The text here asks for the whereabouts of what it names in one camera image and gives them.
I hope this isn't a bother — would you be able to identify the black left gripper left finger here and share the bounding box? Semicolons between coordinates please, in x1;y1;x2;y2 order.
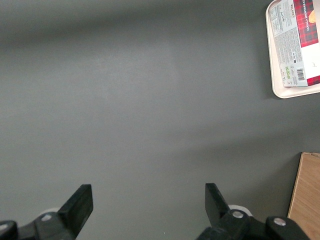
0;184;94;240

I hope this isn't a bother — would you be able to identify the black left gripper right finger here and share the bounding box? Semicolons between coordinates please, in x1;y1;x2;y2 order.
196;183;311;240

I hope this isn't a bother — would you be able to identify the cream plastic tray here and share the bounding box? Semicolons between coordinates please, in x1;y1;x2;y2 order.
265;0;320;100

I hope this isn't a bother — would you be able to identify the light wooden board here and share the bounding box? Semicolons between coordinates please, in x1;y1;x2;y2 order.
287;151;320;240

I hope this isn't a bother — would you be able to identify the red tartan shortbread box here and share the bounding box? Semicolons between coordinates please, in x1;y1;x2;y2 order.
269;0;320;88

